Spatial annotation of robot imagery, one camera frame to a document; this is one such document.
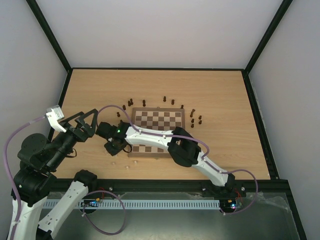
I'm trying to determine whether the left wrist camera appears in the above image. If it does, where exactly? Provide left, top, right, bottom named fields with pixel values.
left=46, top=105, right=67, bottom=133

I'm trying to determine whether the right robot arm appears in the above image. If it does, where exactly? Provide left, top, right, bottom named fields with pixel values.
left=95, top=122, right=236, bottom=196

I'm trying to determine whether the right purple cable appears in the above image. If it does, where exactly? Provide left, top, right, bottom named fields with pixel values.
left=96, top=104, right=259, bottom=216

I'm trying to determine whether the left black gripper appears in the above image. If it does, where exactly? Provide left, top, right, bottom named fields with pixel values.
left=48, top=108, right=100, bottom=170

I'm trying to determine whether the wooden chess board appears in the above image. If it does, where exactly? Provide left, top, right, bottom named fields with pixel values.
left=128, top=107, right=185, bottom=159

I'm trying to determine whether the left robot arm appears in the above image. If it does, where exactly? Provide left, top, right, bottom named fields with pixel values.
left=3, top=106, right=98, bottom=240

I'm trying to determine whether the light blue cable duct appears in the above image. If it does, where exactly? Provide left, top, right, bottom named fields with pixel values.
left=43, top=198, right=221, bottom=210

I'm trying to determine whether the black aluminium frame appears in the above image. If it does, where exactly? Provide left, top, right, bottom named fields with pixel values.
left=4, top=0, right=308, bottom=240

